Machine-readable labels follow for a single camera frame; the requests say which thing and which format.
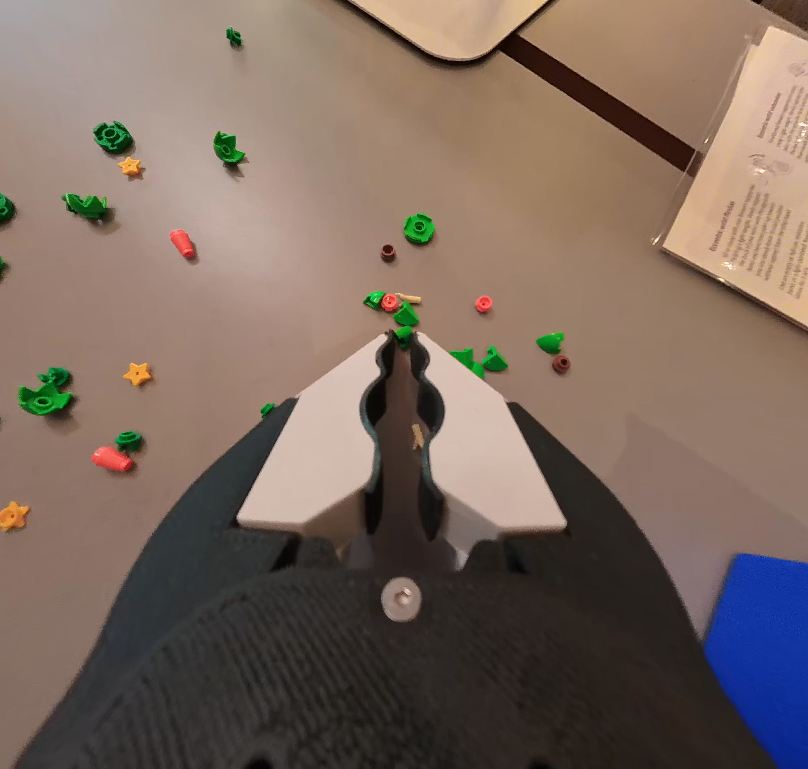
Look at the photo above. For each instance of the red round toy stud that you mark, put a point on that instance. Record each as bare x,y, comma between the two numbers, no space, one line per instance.
389,302
483,304

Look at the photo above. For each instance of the white book stand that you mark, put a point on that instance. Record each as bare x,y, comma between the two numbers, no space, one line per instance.
442,5

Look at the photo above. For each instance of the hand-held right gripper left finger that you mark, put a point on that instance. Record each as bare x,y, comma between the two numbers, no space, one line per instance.
303,466

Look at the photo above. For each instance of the green toy leaf crown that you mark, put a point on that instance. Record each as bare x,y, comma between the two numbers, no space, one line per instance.
44,398
227,148
85,204

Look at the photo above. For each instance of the red toy cone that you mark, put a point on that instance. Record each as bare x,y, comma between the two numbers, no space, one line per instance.
112,459
182,243

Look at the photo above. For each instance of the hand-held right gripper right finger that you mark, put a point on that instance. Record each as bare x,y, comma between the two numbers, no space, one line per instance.
492,466

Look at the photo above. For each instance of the yellow toy star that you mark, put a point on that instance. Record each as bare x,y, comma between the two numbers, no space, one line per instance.
137,374
12,515
130,166

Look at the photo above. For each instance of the blue storage bin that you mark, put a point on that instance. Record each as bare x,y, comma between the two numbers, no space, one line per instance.
764,655

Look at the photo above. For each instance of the green round toy plate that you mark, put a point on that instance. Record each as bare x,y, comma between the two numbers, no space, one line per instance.
418,228

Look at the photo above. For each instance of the leaflet in plastic sleeve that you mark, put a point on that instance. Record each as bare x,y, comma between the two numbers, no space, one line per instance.
745,201

